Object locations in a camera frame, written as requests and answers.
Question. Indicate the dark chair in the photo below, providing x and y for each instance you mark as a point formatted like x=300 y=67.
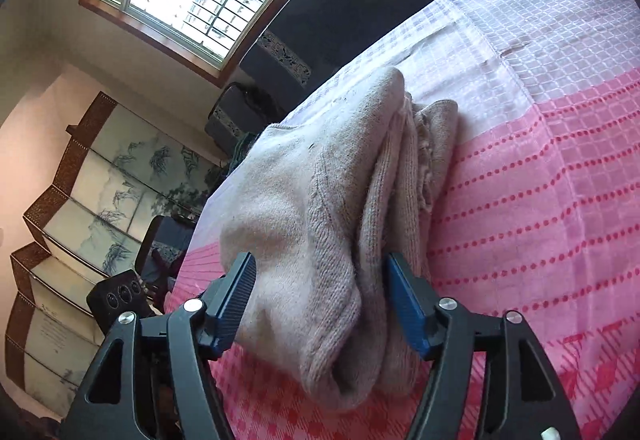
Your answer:
x=167 y=235

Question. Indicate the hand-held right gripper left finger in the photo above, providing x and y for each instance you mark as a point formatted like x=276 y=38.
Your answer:
x=235 y=300

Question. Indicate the painted folding screen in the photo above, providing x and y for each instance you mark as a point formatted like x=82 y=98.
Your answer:
x=100 y=195

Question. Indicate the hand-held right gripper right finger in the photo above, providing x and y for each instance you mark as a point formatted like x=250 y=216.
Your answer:
x=407 y=305

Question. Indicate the green cloth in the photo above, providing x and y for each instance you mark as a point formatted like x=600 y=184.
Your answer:
x=244 y=144

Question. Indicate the dark armchair with patterned band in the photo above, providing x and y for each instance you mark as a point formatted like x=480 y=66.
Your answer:
x=240 y=107

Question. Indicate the beige knit sweater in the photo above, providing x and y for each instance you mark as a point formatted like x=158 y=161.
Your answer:
x=310 y=220

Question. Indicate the pink and white bed blanket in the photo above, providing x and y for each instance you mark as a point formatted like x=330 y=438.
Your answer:
x=550 y=144

